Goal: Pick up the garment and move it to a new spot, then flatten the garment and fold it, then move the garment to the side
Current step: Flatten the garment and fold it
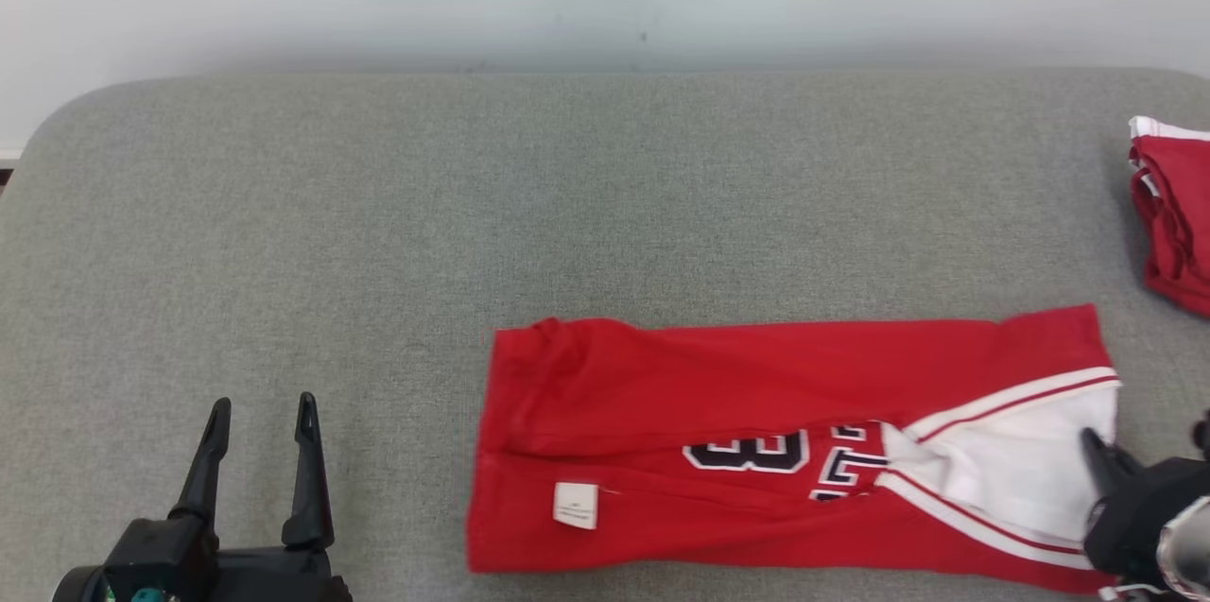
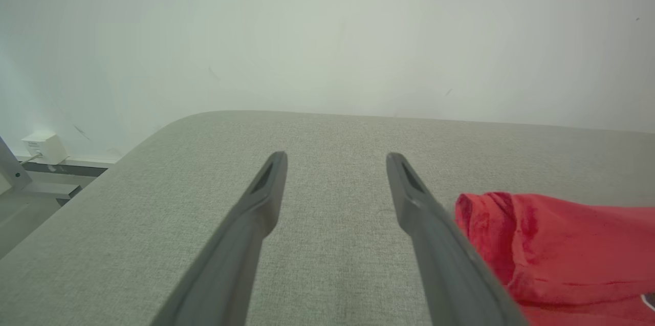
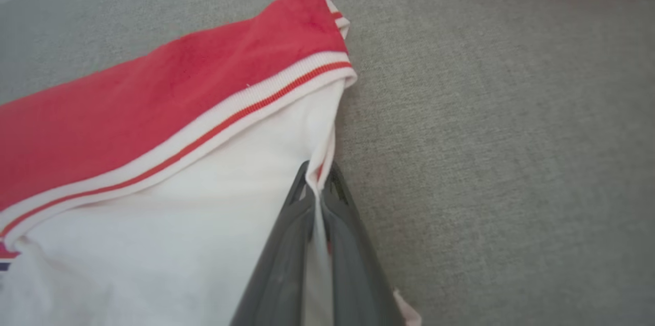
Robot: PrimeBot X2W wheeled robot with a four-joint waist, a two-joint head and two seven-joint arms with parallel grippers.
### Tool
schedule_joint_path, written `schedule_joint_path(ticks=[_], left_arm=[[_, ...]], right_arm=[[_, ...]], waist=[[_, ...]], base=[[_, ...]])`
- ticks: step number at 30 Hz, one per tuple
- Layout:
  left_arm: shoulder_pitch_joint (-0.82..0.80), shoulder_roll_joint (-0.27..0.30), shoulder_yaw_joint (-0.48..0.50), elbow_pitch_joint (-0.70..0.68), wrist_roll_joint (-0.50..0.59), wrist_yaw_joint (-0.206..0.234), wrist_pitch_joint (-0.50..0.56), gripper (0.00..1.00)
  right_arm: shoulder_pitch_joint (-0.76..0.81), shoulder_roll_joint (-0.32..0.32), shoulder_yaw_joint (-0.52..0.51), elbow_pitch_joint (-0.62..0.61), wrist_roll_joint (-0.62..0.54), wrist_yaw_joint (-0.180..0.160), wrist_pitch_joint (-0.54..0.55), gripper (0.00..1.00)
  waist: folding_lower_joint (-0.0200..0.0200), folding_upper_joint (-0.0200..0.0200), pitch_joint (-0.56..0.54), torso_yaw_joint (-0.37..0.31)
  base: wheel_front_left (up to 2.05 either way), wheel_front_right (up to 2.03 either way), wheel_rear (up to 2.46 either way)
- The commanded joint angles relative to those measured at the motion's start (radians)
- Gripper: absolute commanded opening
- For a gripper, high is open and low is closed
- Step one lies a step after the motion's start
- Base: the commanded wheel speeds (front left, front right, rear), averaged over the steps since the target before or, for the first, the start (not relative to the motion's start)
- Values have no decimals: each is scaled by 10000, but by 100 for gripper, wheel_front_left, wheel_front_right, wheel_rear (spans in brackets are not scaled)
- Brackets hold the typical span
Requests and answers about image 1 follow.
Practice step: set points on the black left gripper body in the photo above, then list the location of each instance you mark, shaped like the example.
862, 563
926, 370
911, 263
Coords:
279, 578

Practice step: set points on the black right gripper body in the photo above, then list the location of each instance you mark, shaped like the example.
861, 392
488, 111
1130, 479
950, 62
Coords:
1134, 517

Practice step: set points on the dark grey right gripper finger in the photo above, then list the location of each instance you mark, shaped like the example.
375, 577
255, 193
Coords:
1203, 432
1108, 465

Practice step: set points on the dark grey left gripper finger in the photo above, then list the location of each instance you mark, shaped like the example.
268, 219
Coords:
310, 489
206, 479

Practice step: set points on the red shorts with white waistband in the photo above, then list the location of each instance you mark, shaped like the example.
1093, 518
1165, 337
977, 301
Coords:
1177, 214

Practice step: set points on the red and white basketball jersey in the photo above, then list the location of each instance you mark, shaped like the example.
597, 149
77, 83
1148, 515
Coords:
709, 394

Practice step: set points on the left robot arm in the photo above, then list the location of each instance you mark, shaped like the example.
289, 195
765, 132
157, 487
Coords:
80, 586

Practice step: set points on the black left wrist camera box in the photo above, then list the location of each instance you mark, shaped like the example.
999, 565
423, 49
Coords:
161, 555

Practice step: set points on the white wall baseboard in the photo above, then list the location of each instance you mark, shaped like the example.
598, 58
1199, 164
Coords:
9, 155

